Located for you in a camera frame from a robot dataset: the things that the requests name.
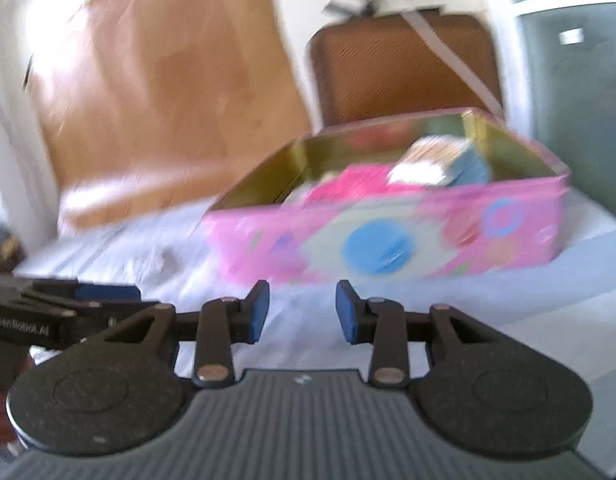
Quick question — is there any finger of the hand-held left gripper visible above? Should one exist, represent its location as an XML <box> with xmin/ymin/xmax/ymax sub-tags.
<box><xmin>18</xmin><ymin>279</ymin><xmax>159</xmax><ymax>318</ymax></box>

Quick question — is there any cotton swab pack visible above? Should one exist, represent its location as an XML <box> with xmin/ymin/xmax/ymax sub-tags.
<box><xmin>388</xmin><ymin>136</ymin><xmax>471</xmax><ymax>186</ymax></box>

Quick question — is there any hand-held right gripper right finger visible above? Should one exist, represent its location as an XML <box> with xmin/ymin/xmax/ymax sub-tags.
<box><xmin>336</xmin><ymin>280</ymin><xmax>493</xmax><ymax>391</ymax></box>

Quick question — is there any pink tin box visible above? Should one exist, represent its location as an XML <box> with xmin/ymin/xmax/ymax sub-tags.
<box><xmin>202</xmin><ymin>107</ymin><xmax>571</xmax><ymax>286</ymax></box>

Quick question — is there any white cable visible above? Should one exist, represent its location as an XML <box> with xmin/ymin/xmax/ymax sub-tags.
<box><xmin>383</xmin><ymin>0</ymin><xmax>503</xmax><ymax>113</ymax></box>

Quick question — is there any wooden board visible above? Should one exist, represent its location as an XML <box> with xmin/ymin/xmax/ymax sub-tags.
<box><xmin>25</xmin><ymin>0</ymin><xmax>313</xmax><ymax>231</ymax></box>

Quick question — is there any pink towel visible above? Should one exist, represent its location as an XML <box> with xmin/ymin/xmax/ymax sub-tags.
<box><xmin>288</xmin><ymin>164</ymin><xmax>429</xmax><ymax>206</ymax></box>

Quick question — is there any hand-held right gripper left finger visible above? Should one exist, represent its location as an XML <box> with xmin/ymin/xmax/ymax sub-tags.
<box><xmin>105</xmin><ymin>280</ymin><xmax>271</xmax><ymax>389</ymax></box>

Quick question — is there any frosted glass sliding door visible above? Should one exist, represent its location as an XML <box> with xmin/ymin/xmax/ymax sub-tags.
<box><xmin>488</xmin><ymin>0</ymin><xmax>616</xmax><ymax>221</ymax></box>

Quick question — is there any blue and white packet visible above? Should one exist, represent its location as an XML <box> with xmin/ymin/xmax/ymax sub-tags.
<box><xmin>440</xmin><ymin>142</ymin><xmax>491</xmax><ymax>186</ymax></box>

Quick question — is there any striped bedsheet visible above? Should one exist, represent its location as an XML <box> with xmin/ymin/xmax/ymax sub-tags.
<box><xmin>0</xmin><ymin>180</ymin><xmax>616</xmax><ymax>480</ymax></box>

